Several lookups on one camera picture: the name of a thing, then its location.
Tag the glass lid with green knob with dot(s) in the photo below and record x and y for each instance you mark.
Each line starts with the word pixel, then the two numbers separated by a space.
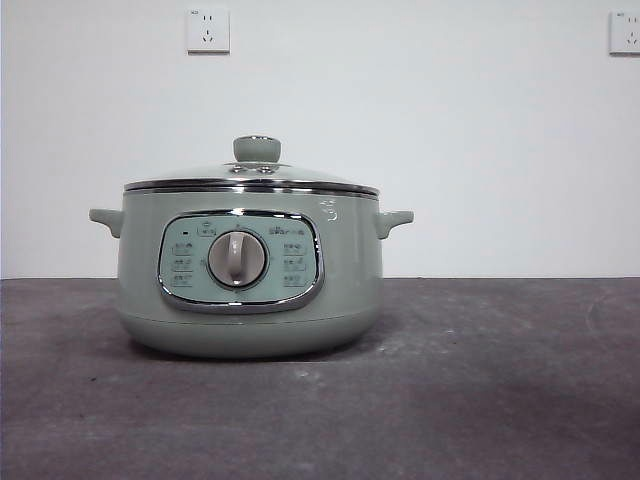
pixel 256 149

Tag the pale green electric cooking pot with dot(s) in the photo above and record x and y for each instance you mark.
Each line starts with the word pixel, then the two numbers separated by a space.
pixel 140 260

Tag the white wall socket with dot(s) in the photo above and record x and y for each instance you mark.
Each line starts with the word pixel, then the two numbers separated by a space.
pixel 626 33
pixel 209 31

